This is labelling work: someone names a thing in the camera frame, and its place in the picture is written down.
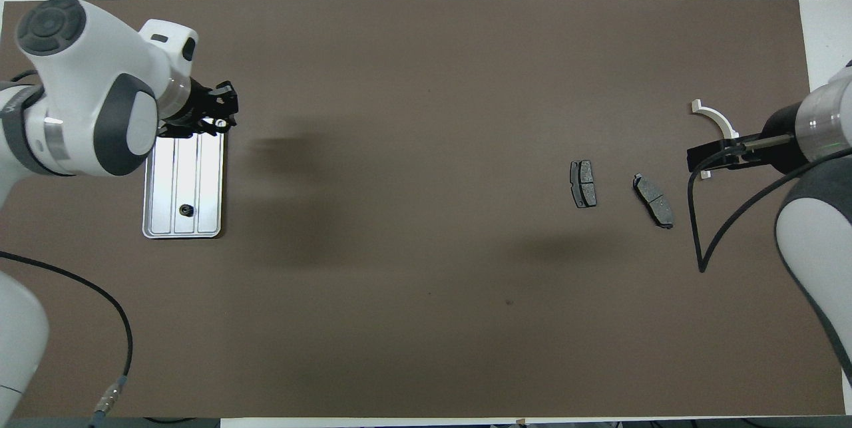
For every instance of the rectangular dark grey brake pad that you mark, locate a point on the rectangular dark grey brake pad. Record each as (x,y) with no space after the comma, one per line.
(583,184)

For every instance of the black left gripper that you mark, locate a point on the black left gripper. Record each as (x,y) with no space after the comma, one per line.
(198,105)

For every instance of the silver metal tray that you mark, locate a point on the silver metal tray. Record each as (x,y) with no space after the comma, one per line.
(200,182)

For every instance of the white curved plastic bracket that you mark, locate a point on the white curved plastic bracket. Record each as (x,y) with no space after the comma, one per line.
(715,115)

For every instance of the brown table mat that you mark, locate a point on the brown table mat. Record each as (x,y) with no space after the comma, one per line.
(426,315)

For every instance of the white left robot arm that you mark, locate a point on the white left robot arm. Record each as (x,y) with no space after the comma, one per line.
(86,82)

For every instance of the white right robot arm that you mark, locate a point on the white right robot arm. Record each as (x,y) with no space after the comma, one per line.
(819,248)

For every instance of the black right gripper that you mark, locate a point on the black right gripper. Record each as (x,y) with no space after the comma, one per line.
(782,142)

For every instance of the curved dark grey brake pad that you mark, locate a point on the curved dark grey brake pad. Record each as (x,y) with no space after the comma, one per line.
(653,200)

